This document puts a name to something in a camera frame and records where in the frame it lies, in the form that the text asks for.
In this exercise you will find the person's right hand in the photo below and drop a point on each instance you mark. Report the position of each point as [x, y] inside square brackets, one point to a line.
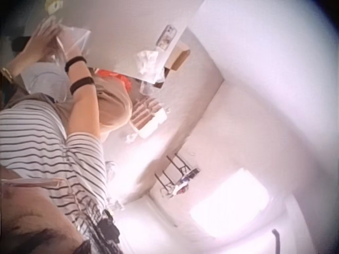
[59, 54]

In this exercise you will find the person's left hand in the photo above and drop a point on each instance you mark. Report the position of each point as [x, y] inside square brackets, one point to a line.
[37, 45]

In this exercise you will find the person's left fingers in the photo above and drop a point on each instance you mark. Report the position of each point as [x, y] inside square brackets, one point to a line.
[49, 31]

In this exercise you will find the clear plastic bag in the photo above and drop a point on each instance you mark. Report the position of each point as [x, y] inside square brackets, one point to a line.
[75, 37]

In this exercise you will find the yellow object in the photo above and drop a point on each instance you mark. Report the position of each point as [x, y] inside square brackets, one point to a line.
[53, 5]

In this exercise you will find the black wrist band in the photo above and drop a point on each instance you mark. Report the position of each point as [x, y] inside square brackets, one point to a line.
[75, 63]

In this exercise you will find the light blue cloth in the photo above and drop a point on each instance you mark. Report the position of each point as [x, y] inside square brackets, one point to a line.
[45, 79]

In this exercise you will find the gold wrist watch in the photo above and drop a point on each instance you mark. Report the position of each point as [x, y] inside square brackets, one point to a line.
[6, 74]

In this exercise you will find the red orange cloth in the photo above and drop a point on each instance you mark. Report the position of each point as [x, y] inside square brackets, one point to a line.
[117, 76]

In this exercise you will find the person's legs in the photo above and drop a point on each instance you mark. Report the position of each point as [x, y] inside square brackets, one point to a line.
[114, 105]

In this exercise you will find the crumpled clear plastic wrap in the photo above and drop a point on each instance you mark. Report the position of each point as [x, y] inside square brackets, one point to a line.
[147, 62]

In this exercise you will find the brown cardboard box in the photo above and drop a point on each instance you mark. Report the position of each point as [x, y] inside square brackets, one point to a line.
[180, 57]

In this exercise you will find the crumpled white paper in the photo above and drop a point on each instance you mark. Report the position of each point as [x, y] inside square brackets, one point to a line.
[131, 137]

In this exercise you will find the white box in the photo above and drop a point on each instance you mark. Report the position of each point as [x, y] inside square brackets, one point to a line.
[153, 124]

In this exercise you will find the black metal rack with items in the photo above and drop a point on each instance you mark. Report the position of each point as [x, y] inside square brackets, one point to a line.
[176, 172]

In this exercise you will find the black pouch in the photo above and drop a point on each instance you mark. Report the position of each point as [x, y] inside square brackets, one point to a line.
[109, 228]

